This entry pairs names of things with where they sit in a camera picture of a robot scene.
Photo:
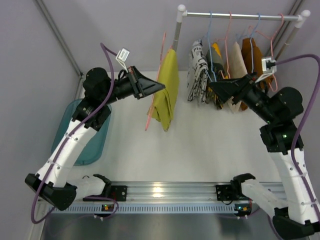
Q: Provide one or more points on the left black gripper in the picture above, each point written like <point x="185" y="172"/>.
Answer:
<point x="136" y="83"/>

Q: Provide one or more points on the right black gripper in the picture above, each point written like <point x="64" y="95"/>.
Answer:
<point x="243" y="87"/>

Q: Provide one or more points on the yellow-green trousers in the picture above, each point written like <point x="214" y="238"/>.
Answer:
<point x="165" y="100"/>

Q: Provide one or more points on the pink wire hanger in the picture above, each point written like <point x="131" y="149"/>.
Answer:
<point x="271" y="39"/>
<point x="151" y="107"/>
<point x="225" y="40"/>

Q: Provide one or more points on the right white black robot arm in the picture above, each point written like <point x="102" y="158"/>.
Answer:
<point x="298" y="215"/>

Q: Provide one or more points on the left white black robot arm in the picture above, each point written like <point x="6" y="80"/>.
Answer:
<point x="101" y="90"/>

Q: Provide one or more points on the beige trousers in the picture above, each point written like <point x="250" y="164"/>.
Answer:
<point x="236" y="65"/>

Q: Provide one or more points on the camouflage yellow trousers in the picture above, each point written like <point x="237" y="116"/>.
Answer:
<point x="218" y="67"/>

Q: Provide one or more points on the black white print trousers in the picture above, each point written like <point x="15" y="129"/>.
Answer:
<point x="197" y="77"/>

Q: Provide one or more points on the brown trousers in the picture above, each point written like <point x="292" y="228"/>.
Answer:
<point x="250" y="51"/>

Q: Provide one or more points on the white metal clothes rack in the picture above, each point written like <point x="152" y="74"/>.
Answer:
<point x="299" y="20"/>

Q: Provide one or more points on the teal plastic bin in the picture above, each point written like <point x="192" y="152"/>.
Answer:
<point x="94" y="148"/>

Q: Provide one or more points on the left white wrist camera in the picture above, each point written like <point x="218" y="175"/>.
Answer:
<point x="122" y="57"/>

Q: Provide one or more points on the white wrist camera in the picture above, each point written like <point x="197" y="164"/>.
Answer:
<point x="122" y="57"/>
<point x="269" y="68"/>

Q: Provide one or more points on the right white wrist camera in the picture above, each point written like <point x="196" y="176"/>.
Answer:
<point x="269" y="68"/>

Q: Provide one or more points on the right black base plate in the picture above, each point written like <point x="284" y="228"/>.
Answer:
<point x="226" y="193"/>

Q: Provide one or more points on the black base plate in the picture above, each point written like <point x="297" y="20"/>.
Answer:
<point x="226" y="193"/>
<point x="118" y="193"/>

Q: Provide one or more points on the aluminium mounting rail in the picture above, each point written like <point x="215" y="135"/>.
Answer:
<point x="172" y="191"/>

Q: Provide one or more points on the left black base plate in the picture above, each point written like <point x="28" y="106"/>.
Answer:
<point x="118" y="193"/>

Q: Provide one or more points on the grey slotted cable duct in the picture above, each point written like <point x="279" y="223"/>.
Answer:
<point x="241" y="209"/>

